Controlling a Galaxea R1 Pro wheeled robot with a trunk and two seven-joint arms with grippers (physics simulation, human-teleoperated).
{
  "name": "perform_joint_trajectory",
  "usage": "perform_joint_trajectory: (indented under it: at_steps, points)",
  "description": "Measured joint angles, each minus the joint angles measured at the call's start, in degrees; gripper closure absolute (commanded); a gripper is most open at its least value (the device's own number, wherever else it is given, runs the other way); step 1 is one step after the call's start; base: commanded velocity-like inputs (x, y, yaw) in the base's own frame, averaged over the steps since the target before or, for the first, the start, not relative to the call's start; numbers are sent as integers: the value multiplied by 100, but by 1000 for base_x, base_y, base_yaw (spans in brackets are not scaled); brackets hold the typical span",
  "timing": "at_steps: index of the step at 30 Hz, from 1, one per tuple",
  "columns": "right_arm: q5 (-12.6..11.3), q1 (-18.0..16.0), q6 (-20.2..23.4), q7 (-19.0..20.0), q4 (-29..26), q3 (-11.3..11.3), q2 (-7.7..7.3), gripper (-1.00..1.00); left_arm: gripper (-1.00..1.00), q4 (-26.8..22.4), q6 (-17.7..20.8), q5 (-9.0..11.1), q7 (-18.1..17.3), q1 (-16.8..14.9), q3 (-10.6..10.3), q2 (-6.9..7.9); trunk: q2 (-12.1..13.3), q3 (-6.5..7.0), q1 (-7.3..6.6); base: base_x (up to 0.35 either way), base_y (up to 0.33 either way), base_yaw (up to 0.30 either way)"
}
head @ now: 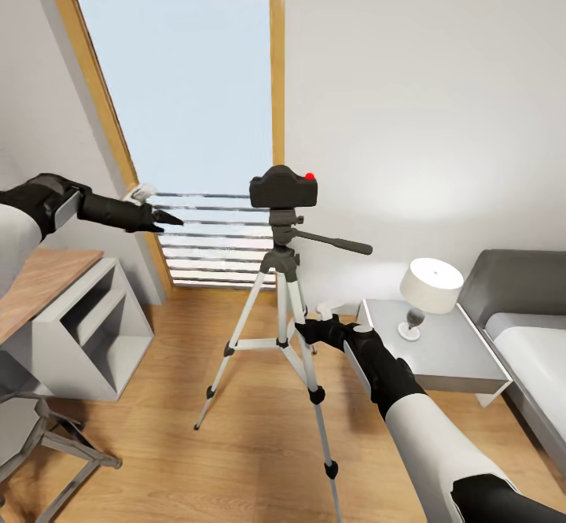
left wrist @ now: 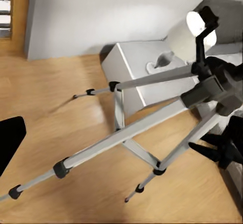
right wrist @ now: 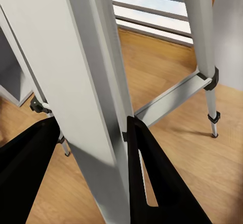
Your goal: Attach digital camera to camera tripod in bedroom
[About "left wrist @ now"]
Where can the bed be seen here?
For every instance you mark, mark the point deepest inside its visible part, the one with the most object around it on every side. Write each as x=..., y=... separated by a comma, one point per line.
x=229, y=47

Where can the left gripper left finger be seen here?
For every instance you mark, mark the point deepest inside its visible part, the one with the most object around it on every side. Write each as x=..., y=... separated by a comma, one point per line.
x=12, y=133

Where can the nightstand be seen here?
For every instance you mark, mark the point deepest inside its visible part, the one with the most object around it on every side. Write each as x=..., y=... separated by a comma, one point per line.
x=128, y=61

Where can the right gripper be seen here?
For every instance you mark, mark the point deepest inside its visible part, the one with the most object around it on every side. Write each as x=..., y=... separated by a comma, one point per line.
x=225, y=152

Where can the table lamp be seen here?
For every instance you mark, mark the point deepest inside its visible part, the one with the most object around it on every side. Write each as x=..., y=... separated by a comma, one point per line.
x=182, y=42

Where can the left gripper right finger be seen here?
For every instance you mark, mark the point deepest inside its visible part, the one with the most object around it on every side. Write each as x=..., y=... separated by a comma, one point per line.
x=235, y=132

